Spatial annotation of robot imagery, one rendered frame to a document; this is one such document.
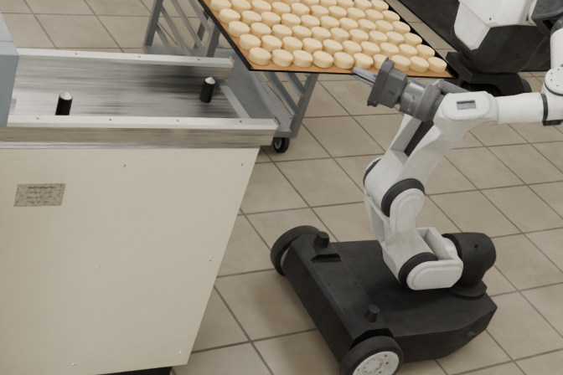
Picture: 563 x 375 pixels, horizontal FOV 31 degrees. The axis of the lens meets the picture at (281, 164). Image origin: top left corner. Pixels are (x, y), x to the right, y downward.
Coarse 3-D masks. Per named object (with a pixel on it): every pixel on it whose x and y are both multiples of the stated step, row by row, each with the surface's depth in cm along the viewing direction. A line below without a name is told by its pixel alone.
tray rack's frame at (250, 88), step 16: (160, 0) 415; (208, 16) 430; (144, 48) 426; (160, 48) 428; (176, 48) 432; (192, 48) 436; (240, 64) 437; (240, 80) 424; (256, 80) 429; (240, 96) 413; (256, 96) 417; (272, 96) 421; (256, 112) 406; (272, 112) 410; (288, 128) 403
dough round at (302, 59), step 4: (296, 52) 237; (300, 52) 238; (304, 52) 238; (296, 56) 235; (300, 56) 236; (304, 56) 237; (308, 56) 237; (292, 60) 236; (296, 60) 235; (300, 60) 235; (304, 60) 235; (308, 60) 236; (296, 64) 236; (300, 64) 236; (304, 64) 236; (308, 64) 236
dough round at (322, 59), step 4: (316, 52) 240; (320, 52) 241; (324, 52) 242; (312, 56) 240; (316, 56) 239; (320, 56) 239; (324, 56) 240; (328, 56) 240; (312, 60) 239; (316, 60) 238; (320, 60) 238; (324, 60) 238; (328, 60) 239; (332, 60) 239; (316, 64) 239; (320, 64) 238; (324, 64) 238; (328, 64) 239; (324, 68) 239
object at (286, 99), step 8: (264, 72) 419; (272, 72) 417; (272, 80) 415; (280, 80) 411; (280, 88) 411; (280, 96) 405; (288, 96) 404; (288, 104) 402; (296, 104) 398; (296, 112) 398
